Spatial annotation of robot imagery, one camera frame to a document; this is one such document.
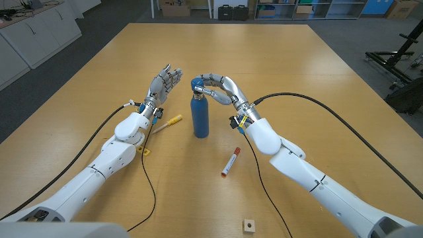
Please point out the blue wall panel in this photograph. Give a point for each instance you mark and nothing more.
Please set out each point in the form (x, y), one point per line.
(373, 6)

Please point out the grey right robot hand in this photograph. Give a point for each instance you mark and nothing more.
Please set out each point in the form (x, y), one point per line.
(231, 87)

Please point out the white marker pen red cap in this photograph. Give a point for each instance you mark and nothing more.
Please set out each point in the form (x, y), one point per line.
(230, 163)

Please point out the blue bottle cap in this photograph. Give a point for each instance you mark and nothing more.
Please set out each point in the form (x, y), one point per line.
(197, 82)

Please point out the black bulky base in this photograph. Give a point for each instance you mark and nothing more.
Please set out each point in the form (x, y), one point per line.
(408, 97)

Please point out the black equipment case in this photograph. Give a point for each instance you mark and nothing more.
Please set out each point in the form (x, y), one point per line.
(225, 13)
(241, 13)

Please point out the cardboard box in shelf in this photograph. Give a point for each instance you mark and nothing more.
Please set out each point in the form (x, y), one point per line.
(303, 11)

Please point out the black wheeled stand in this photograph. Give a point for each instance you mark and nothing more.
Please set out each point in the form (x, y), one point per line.
(393, 61)

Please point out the small yellow block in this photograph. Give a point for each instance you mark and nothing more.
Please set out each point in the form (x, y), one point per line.
(144, 151)

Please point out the small wooden block with hole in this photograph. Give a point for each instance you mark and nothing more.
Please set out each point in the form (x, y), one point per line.
(248, 226)

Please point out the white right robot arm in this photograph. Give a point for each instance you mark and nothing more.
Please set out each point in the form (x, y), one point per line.
(297, 168)

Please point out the large cardboard box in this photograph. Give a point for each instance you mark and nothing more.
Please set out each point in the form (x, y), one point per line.
(176, 10)

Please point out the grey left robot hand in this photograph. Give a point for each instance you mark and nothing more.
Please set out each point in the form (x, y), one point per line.
(156, 86)

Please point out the printed cardboard box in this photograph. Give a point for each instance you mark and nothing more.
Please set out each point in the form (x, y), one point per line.
(401, 9)

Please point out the grey shelf unit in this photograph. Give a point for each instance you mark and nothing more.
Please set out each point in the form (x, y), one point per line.
(337, 10)

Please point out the white cabinet row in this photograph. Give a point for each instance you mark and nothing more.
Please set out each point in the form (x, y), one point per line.
(39, 33)

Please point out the blue metal water bottle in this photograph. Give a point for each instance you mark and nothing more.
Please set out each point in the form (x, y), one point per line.
(199, 117)

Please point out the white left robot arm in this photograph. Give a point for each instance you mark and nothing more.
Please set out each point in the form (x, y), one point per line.
(115, 155)

